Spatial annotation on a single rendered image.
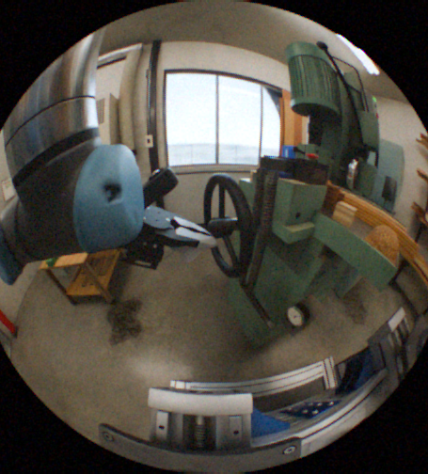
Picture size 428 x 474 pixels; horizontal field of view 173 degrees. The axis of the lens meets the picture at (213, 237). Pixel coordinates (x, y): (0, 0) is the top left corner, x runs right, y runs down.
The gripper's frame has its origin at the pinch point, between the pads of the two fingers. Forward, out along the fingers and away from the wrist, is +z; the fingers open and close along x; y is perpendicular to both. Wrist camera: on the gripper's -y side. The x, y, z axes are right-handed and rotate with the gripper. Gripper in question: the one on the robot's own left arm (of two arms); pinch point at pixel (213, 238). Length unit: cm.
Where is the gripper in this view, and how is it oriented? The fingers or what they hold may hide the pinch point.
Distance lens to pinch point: 25.8
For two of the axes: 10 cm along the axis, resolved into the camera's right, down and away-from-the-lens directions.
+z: 8.4, 2.6, 4.7
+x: 2.8, 5.4, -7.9
